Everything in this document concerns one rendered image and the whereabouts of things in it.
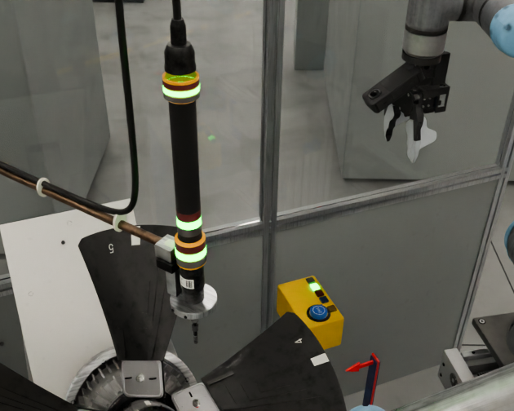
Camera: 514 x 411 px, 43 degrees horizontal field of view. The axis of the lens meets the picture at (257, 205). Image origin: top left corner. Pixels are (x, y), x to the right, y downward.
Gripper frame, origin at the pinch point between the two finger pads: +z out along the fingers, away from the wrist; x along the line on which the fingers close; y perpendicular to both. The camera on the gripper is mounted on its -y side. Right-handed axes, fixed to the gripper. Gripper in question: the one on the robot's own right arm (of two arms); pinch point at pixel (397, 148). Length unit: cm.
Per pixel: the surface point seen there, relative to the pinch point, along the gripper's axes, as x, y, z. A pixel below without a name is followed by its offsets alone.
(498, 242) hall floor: 108, 153, 148
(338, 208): 45, 15, 49
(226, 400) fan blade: -25, -46, 27
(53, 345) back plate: 2, -72, 31
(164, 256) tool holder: -23, -54, -6
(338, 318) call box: -3.0, -11.1, 40.7
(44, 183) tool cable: -1, -67, -8
